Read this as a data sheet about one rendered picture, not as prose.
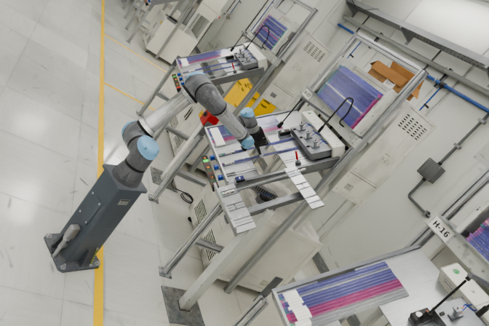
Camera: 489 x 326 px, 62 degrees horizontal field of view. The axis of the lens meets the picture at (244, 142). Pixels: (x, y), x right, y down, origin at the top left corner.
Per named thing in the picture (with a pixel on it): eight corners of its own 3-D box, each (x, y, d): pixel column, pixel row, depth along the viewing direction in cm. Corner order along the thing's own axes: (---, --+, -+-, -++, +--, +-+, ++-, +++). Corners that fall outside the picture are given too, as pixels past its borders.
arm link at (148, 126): (122, 147, 199) (210, 78, 199) (114, 129, 208) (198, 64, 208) (137, 158, 208) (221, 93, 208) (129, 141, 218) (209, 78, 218)
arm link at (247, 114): (236, 110, 239) (248, 104, 240) (242, 125, 245) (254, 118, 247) (241, 116, 233) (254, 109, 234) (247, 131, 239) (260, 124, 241)
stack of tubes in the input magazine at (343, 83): (351, 128, 244) (382, 93, 237) (315, 93, 285) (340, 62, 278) (363, 137, 250) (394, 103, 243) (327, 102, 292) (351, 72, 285)
